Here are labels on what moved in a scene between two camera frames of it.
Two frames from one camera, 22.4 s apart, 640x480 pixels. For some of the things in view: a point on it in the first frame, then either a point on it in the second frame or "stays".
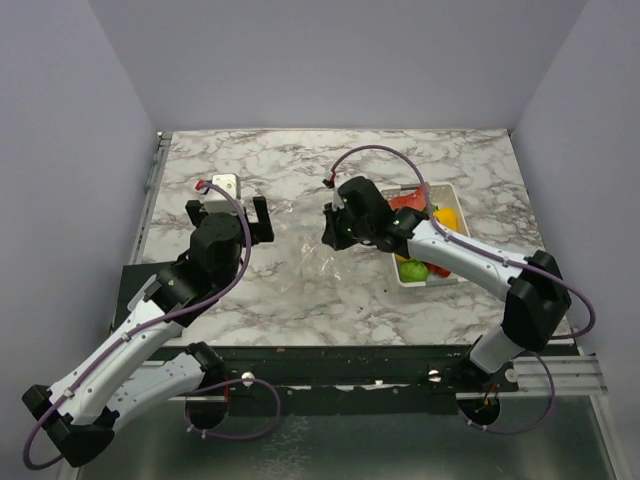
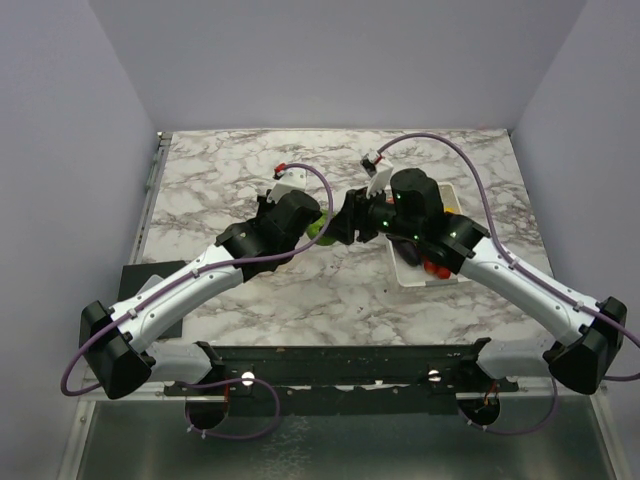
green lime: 413,271 → 314,229
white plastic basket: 442,195 stays
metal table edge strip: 163,146 stays
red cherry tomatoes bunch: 437,270 stays
